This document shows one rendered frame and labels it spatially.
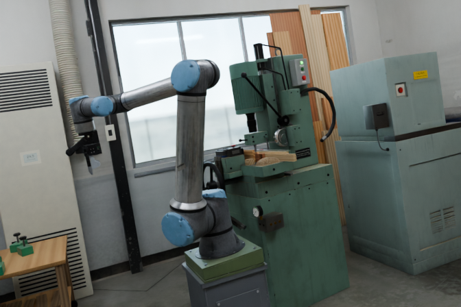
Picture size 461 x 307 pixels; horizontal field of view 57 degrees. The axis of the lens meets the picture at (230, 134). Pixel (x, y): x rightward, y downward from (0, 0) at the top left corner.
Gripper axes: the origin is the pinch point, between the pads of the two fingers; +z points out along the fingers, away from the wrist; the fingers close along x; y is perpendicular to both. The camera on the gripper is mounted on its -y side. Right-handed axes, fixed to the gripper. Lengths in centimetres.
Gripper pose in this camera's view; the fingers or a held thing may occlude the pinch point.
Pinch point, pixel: (90, 172)
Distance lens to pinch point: 216.0
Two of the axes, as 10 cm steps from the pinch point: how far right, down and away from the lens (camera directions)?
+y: 9.2, -2.1, 3.2
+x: -3.5, -1.3, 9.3
